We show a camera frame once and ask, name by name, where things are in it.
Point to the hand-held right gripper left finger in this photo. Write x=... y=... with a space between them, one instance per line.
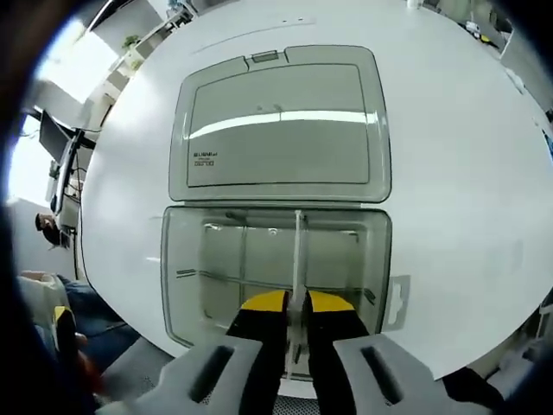
x=250 y=337

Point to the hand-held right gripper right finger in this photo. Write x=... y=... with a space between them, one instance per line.
x=341 y=337

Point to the grey transparent guide fixture box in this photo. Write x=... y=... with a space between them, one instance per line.
x=276 y=142

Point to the desk monitor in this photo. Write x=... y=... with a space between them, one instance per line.
x=52 y=136

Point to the small desk plant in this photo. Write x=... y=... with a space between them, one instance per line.
x=130 y=45

